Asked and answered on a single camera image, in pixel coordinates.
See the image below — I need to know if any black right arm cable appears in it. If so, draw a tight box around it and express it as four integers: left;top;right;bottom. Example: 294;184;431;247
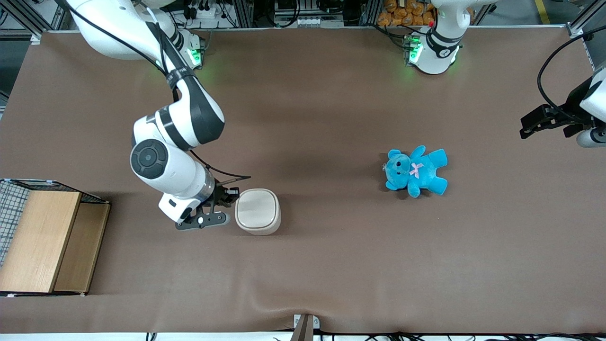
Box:
59;0;251;186

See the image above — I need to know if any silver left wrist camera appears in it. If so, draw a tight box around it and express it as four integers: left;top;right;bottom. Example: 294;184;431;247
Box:
576;128;606;148

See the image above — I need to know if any beige square bowl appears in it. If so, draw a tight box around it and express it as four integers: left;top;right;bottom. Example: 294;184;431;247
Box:
235;188;282;236

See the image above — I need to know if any blue teddy bear pink bow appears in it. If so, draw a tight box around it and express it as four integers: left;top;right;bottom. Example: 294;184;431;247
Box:
383;145;449;198

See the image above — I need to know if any grey metal table bracket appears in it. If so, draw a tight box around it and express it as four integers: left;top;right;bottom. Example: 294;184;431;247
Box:
293;314;321;341

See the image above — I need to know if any brown table cloth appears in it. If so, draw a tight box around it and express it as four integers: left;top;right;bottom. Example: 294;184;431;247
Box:
0;26;606;335

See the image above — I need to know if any black wire mesh basket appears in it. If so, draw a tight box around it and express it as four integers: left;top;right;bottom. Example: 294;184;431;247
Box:
0;179;111;267

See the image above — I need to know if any white connector block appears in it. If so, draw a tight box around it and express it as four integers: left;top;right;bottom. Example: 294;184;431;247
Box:
274;14;344;29

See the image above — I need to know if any orange plush toys pile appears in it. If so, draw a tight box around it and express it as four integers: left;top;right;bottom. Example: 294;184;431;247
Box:
377;0;435;27

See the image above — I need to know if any dark grey right wrist camera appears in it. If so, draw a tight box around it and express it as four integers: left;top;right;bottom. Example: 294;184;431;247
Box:
175;213;232;232

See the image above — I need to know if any wooden shelf box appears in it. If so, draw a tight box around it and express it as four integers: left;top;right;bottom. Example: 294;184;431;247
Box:
0;190;111;295

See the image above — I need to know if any white power strip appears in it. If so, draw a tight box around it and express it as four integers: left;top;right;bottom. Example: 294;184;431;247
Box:
187;0;225;20

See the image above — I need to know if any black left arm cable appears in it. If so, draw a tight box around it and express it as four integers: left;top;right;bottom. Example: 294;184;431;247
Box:
537;29;606;119

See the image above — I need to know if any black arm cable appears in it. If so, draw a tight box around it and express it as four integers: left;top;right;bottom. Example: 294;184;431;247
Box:
537;29;606;119
59;0;251;186

